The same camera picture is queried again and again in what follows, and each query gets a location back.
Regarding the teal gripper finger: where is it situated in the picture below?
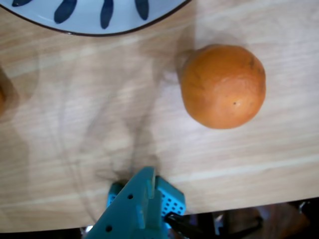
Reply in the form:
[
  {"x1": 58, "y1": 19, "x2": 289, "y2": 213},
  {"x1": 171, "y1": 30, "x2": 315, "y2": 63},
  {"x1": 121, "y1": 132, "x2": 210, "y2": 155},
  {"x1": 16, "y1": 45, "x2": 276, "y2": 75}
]
[
  {"x1": 83, "y1": 166, "x2": 172, "y2": 239},
  {"x1": 153, "y1": 175, "x2": 186, "y2": 216}
]

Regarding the small yellowish orange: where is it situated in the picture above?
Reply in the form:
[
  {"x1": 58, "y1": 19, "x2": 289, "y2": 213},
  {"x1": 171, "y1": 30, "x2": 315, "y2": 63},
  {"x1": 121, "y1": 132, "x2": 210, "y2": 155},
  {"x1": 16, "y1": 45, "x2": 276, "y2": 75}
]
[{"x1": 179, "y1": 44, "x2": 267, "y2": 130}]

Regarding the white plate blue leaf pattern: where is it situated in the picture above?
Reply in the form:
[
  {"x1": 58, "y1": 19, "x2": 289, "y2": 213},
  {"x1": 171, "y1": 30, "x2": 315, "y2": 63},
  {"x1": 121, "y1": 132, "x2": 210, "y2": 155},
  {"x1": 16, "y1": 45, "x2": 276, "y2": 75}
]
[{"x1": 0, "y1": 0, "x2": 192, "y2": 37}]

